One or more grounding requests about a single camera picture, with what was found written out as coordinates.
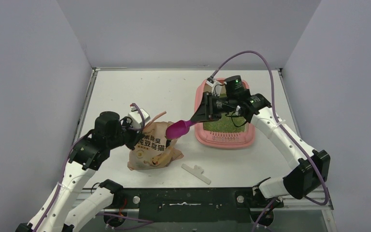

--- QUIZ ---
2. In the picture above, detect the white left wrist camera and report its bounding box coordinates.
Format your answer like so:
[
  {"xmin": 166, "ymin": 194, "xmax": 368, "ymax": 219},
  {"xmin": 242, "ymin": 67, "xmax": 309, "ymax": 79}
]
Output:
[{"xmin": 127, "ymin": 103, "xmax": 150, "ymax": 131}]

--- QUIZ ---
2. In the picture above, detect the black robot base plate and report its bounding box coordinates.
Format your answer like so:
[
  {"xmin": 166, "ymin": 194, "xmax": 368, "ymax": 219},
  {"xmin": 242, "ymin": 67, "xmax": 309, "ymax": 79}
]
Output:
[{"xmin": 106, "ymin": 187, "xmax": 271, "ymax": 223}]

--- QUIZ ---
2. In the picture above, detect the purple litter scoop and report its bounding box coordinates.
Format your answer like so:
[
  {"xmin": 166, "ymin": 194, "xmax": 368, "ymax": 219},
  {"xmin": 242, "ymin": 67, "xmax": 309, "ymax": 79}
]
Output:
[{"xmin": 165, "ymin": 120, "xmax": 196, "ymax": 140}]

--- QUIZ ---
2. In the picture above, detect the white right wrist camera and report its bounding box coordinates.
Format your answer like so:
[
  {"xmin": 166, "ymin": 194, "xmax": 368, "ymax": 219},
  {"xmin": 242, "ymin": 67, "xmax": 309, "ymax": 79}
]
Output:
[{"xmin": 206, "ymin": 77, "xmax": 223, "ymax": 97}]

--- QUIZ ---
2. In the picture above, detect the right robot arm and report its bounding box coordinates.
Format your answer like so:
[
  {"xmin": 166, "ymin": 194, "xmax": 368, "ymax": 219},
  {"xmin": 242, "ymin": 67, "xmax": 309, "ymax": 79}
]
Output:
[{"xmin": 191, "ymin": 75, "xmax": 330, "ymax": 206}]

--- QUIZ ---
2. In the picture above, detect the beige cat litter bag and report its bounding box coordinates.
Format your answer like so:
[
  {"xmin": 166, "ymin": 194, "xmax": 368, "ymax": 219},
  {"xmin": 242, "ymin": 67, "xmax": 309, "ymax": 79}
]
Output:
[{"xmin": 127, "ymin": 111, "xmax": 184, "ymax": 170}]

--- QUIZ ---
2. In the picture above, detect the green cat litter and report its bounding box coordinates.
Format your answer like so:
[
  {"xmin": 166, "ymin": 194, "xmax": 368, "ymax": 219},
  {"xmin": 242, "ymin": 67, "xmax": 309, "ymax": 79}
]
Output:
[{"xmin": 202, "ymin": 93, "xmax": 247, "ymax": 133}]

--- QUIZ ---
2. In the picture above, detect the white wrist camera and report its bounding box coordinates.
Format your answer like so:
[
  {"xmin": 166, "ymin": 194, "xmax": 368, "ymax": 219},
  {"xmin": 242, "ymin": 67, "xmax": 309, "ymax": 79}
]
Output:
[
  {"xmin": 127, "ymin": 103, "xmax": 150, "ymax": 131},
  {"xmin": 206, "ymin": 77, "xmax": 223, "ymax": 97}
]

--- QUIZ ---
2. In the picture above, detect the pink litter box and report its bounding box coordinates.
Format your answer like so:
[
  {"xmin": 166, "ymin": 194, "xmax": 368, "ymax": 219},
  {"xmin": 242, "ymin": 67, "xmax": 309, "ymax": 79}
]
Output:
[{"xmin": 194, "ymin": 77, "xmax": 256, "ymax": 149}]

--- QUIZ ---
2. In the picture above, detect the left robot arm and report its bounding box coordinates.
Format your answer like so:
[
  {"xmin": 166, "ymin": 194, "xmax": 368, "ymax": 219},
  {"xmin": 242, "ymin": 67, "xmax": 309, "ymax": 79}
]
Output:
[{"xmin": 16, "ymin": 105, "xmax": 150, "ymax": 232}]

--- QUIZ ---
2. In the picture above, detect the white bag clip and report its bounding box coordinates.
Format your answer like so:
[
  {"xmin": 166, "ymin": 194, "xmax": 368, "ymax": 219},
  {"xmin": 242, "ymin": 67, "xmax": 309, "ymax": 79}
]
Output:
[{"xmin": 181, "ymin": 163, "xmax": 211, "ymax": 185}]

